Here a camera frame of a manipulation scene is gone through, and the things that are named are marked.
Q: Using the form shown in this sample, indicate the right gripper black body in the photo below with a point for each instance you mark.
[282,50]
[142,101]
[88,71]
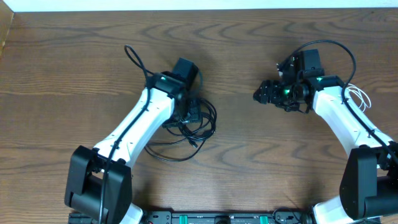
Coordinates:
[285,96]

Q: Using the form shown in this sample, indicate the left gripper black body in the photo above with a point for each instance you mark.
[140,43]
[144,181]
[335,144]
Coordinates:
[191,111]

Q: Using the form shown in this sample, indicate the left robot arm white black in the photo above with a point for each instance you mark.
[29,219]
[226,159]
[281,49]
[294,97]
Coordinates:
[99,179]

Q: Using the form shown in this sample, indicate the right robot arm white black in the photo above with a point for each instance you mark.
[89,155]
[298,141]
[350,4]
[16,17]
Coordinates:
[368,188]

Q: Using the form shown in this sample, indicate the cardboard box side panel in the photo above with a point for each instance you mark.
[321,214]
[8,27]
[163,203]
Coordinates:
[6,19]

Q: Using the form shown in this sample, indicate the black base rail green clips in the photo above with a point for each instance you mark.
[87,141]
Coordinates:
[164,217]

